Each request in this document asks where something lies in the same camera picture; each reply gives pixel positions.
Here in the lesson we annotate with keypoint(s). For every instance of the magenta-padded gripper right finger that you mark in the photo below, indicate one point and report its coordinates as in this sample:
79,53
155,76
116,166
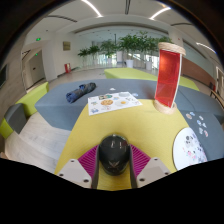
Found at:
141,161

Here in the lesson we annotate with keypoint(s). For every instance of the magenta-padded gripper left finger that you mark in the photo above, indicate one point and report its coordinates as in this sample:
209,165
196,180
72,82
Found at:
87,160

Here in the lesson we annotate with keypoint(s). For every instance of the black computer mouse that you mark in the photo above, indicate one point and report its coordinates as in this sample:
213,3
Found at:
114,153

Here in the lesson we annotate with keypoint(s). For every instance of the white round printed mouse pad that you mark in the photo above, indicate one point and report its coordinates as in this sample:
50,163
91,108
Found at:
188,150

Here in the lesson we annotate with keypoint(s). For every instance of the grey modular upholstered bench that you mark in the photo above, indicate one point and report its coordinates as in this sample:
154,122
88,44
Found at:
60,110

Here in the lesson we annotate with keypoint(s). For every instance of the printed sticker sheet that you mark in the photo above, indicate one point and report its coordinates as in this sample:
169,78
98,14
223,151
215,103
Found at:
113,102

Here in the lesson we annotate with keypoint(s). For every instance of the dark blue folded umbrella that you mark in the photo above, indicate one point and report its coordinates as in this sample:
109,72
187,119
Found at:
80,92

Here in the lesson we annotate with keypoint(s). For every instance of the scattered small stickers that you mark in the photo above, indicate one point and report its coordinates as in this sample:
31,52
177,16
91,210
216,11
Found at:
199,123

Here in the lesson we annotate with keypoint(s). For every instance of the lime green sofa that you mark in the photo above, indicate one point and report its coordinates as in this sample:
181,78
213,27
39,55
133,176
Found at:
33,96

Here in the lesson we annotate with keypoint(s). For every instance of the grey upholstered seat block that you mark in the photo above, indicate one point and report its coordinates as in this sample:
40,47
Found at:
15,118

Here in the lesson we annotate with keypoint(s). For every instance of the lime green upholstered bench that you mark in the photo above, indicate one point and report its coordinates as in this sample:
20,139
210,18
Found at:
126,73

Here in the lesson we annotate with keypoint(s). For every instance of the red fire extinguisher box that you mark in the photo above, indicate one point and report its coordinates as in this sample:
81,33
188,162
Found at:
67,68

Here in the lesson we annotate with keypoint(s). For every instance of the wooden railing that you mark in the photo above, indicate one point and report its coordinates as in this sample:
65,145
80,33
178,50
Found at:
218,98

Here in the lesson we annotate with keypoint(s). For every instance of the group of potted green plants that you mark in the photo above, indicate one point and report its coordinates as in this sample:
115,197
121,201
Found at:
131,43

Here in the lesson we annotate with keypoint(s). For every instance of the curved ceiling light strips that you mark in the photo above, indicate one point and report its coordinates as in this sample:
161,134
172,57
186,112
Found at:
91,8

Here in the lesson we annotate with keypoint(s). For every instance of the gold wall plaque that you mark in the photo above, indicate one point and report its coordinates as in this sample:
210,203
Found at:
66,45

